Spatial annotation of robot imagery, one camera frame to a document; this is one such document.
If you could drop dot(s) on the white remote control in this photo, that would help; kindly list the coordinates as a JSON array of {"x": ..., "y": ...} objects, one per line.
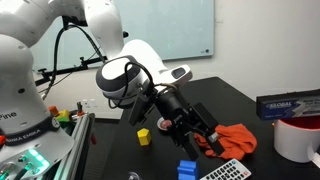
[{"x": 226, "y": 170}]

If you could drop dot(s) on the yellow pentagon block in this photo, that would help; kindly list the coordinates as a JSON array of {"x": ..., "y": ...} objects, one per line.
[{"x": 144, "y": 136}]

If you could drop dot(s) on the small orange toy block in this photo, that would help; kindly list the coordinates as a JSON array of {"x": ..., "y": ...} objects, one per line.
[{"x": 53, "y": 110}]

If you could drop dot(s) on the dark blue foil box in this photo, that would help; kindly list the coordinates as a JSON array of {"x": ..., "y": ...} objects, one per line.
[{"x": 286, "y": 105}]

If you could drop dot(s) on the clear glass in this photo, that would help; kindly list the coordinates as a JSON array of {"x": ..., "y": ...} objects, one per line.
[{"x": 134, "y": 176}]

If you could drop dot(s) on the glass whiteboard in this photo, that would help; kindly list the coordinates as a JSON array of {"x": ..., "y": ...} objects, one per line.
[{"x": 173, "y": 26}]

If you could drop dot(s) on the white mug red inside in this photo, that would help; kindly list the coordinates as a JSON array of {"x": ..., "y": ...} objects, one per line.
[{"x": 293, "y": 143}]

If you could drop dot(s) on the black clamp red base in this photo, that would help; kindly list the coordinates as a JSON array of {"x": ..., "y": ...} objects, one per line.
[{"x": 80, "y": 108}]

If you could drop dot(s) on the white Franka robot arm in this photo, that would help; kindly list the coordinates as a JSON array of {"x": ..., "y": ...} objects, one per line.
[{"x": 20, "y": 83}]

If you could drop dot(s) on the blue star block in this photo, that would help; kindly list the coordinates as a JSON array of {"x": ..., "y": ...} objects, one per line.
[{"x": 187, "y": 170}]

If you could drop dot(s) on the small white red dish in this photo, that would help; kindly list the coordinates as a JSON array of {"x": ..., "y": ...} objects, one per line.
[{"x": 163, "y": 125}]

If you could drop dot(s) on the aluminium frame rail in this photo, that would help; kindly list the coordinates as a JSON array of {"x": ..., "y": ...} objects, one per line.
[{"x": 78, "y": 140}]

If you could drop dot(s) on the orange cloth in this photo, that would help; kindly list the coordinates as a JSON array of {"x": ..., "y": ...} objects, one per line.
[{"x": 236, "y": 140}]

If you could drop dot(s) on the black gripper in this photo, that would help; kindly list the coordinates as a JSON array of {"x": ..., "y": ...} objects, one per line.
[{"x": 180, "y": 113}]

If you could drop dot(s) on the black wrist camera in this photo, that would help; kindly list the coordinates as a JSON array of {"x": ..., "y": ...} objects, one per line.
[{"x": 140, "y": 108}]

